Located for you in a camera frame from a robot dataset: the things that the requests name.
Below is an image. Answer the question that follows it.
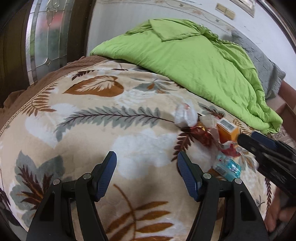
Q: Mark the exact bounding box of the light blue tissue packet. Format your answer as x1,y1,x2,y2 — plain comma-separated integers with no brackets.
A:
212,152,241,182

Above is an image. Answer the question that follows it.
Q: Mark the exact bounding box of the grey quilted pillow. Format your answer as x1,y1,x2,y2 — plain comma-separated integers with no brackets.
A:
231,30,286,99

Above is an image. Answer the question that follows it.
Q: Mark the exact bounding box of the beige wall switch plate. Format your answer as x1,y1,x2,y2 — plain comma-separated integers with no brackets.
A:
215,3,235,20

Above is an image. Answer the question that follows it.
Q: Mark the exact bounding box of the red shiny candy wrapper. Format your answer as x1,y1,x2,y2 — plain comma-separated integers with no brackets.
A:
181,121,213,147

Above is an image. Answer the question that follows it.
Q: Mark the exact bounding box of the crumpled white plastic wrapper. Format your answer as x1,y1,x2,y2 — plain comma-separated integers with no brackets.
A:
174,103,199,128

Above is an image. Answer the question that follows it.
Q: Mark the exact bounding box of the leaf-patterned fleece blanket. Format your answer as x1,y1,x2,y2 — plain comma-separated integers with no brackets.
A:
1,56,275,240

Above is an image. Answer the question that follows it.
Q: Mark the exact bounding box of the stained glass wooden door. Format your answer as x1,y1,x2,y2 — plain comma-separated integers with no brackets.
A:
1,0,95,103

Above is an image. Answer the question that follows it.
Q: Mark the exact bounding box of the orange carton box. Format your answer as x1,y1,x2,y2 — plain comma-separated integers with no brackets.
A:
216,118,239,144

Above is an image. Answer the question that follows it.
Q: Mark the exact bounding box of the bright green quilt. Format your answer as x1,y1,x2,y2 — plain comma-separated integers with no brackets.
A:
91,19,282,133

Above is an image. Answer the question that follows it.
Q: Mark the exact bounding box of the brown padded headboard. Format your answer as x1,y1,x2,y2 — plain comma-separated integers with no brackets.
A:
266,81,296,140

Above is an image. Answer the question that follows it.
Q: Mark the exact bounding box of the person's right hand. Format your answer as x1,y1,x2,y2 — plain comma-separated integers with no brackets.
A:
264,187,295,232

